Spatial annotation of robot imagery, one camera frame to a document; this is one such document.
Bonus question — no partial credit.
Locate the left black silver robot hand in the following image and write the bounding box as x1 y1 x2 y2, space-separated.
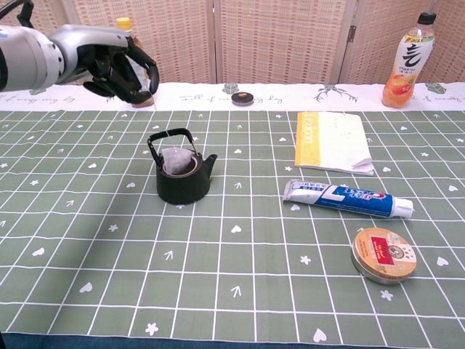
48 23 160 104

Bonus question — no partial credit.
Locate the grey tea bag with string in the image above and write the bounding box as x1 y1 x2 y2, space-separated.
128 57 193 175

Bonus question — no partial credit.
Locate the small black round lid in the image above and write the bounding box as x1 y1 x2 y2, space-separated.
231 92 254 107

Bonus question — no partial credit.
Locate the black cast iron teapot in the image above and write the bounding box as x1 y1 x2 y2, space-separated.
147 127 219 206

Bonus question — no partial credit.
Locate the yellow capped oil bottle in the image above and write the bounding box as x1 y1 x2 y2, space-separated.
116 17 155 109

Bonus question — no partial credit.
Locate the woven bamboo folding screen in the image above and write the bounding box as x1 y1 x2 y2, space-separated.
0 0 465 89

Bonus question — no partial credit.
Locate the yellow and white notebook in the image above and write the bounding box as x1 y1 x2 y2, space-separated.
294 111 376 177

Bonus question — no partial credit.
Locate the green checked tablecloth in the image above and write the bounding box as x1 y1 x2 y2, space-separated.
0 82 465 345

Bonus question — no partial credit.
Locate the blue and white toothpaste tube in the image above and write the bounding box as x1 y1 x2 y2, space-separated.
283 178 415 220

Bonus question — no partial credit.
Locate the orange drink bottle black cap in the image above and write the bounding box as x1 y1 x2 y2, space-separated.
381 12 437 110

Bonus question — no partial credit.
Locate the round orange tin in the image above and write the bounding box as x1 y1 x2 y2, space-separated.
349 227 418 286

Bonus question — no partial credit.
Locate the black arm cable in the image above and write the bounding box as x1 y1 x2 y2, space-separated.
0 0 35 31

